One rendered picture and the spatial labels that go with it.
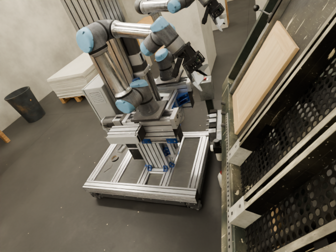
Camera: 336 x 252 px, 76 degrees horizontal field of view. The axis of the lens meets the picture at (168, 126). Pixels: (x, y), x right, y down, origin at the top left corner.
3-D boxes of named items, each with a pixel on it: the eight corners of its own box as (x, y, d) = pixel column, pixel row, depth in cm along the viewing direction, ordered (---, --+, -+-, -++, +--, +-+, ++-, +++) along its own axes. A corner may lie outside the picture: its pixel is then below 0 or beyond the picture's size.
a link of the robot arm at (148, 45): (158, 50, 111) (171, 38, 102) (146, 60, 104) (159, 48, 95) (148, 37, 108) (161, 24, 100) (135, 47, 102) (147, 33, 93)
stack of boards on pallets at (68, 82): (111, 59, 679) (102, 39, 643) (140, 53, 637) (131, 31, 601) (62, 103, 505) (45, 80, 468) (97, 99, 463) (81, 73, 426)
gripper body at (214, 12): (224, 13, 139) (212, -3, 135) (213, 22, 145) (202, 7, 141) (225, 9, 144) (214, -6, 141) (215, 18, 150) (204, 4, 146)
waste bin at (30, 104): (37, 111, 516) (18, 87, 478) (52, 109, 494) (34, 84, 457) (20, 125, 478) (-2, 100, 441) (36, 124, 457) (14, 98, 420)
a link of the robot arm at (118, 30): (108, 34, 135) (178, 41, 114) (96, 41, 128) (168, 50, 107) (102, 14, 127) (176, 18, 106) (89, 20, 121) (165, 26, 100)
